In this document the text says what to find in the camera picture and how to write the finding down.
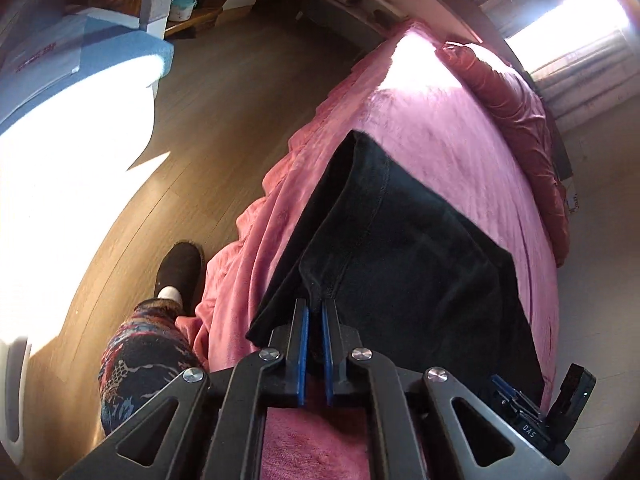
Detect white nightstand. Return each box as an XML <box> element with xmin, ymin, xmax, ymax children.
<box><xmin>305</xmin><ymin>0</ymin><xmax>406</xmax><ymax>51</ymax></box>

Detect black pants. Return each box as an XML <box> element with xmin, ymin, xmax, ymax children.
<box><xmin>246</xmin><ymin>130</ymin><xmax>546</xmax><ymax>406</ymax></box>

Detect bed with pink sheet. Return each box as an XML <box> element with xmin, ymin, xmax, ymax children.
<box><xmin>192</xmin><ymin>17</ymin><xmax>573</xmax><ymax>480</ymax></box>

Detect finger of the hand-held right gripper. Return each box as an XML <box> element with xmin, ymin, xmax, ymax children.
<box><xmin>489</xmin><ymin>374</ymin><xmax>543</xmax><ymax>423</ymax></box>

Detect person's dark slipper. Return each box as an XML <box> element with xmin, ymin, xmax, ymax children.
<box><xmin>154</xmin><ymin>241</ymin><xmax>206</xmax><ymax>318</ymax></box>

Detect flat clear plastic sleeve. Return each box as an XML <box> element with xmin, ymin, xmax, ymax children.
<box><xmin>0</xmin><ymin>12</ymin><xmax>88</xmax><ymax>76</ymax></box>

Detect blue and grey armchair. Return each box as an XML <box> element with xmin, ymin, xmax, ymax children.
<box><xmin>0</xmin><ymin>0</ymin><xmax>175</xmax><ymax>141</ymax></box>

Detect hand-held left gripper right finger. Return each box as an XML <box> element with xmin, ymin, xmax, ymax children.
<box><xmin>320</xmin><ymin>297</ymin><xmax>571</xmax><ymax>480</ymax></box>

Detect person's patterned trouser leg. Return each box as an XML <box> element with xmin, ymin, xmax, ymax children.
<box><xmin>98</xmin><ymin>297</ymin><xmax>206</xmax><ymax>438</ymax></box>

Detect teal bucket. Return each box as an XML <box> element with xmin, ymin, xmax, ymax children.
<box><xmin>169</xmin><ymin>0</ymin><xmax>197</xmax><ymax>22</ymax></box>

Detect wooden side table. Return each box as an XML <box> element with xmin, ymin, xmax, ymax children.
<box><xmin>162</xmin><ymin>5</ymin><xmax>223</xmax><ymax>38</ymax></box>

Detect pink patterned window curtain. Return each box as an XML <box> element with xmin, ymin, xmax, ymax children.
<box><xmin>532</xmin><ymin>35</ymin><xmax>631</xmax><ymax>131</ymax></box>

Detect white panel with flower decal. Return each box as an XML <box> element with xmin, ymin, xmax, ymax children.
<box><xmin>562</xmin><ymin>180</ymin><xmax>583</xmax><ymax>216</ymax></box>

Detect red duvet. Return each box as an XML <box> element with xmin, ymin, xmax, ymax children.
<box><xmin>437</xmin><ymin>42</ymin><xmax>573</xmax><ymax>268</ymax></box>

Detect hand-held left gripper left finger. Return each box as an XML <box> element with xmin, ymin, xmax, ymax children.
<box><xmin>57</xmin><ymin>297</ymin><xmax>313</xmax><ymax>480</ymax></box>

